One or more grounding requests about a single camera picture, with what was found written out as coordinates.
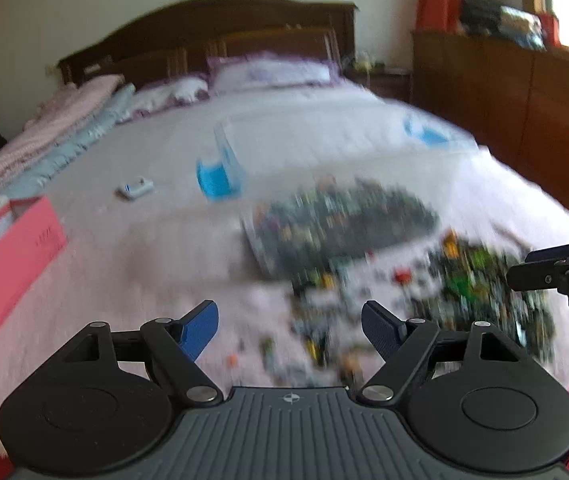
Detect heap of mixed toy bricks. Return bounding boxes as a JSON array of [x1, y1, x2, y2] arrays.
[[249, 175, 440, 281]]

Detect wooden cabinet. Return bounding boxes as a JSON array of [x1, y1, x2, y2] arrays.
[[409, 30, 569, 231]]

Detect clear plastic storage bin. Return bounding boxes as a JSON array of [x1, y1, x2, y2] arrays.
[[212, 110, 483, 281]]

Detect pile of toy bricks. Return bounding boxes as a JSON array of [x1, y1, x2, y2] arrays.
[[429, 230, 558, 361]]

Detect small white device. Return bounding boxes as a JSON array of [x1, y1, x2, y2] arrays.
[[117, 175, 154, 202]]

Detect wooden headboard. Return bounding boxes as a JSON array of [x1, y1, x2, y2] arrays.
[[57, 0, 360, 88]]

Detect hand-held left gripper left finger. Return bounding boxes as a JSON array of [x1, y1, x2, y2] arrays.
[[39, 300, 224, 405]]

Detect small white pillow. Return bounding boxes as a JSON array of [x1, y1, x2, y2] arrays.
[[129, 75, 210, 116]]

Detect light blue quilt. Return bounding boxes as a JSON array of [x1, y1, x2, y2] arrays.
[[2, 84, 138, 201]]

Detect blue bin latch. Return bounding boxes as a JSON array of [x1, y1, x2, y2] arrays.
[[196, 155, 245, 203], [402, 115, 453, 148]]

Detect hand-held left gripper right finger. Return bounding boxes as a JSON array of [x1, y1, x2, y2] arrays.
[[356, 301, 540, 405]]

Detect pink striped quilt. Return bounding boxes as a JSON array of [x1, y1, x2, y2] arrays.
[[0, 74, 125, 221]]

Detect white charger with cables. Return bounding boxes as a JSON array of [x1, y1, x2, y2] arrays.
[[353, 50, 385, 73]]

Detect wooden nightstand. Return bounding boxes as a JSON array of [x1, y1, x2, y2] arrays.
[[352, 65, 413, 103]]

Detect large purple-trimmed pillow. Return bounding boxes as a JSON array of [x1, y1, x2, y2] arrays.
[[207, 52, 343, 93]]

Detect white fluffy blanket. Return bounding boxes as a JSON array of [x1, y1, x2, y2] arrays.
[[0, 82, 569, 456]]

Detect pink cardboard box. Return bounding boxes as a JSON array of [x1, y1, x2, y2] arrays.
[[0, 195, 68, 361]]

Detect assorted packages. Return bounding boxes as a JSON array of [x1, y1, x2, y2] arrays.
[[461, 0, 561, 52]]

